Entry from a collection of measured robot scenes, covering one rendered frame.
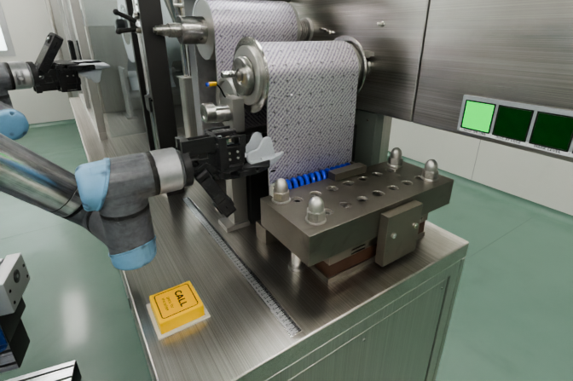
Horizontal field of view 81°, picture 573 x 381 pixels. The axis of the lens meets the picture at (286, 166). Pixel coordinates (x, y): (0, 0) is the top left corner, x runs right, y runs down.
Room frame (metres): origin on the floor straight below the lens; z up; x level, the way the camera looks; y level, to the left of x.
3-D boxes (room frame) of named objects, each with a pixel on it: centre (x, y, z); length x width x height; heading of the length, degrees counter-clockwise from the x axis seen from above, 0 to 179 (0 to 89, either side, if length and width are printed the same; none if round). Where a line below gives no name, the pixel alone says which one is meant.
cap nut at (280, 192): (0.57, 0.01, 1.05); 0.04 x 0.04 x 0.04
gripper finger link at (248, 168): (0.59, 0.07, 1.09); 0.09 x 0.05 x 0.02; 122
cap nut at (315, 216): (0.50, -0.05, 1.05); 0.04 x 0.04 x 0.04
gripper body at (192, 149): (0.57, 0.14, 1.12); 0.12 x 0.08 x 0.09; 124
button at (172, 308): (0.42, 0.18, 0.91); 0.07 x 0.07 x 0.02; 34
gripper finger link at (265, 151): (0.62, 0.04, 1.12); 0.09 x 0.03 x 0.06; 122
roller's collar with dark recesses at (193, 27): (0.88, 0.23, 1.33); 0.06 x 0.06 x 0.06; 34
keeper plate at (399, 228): (0.56, -0.22, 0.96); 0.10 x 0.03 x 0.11; 124
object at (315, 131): (0.70, -0.06, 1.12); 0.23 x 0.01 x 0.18; 124
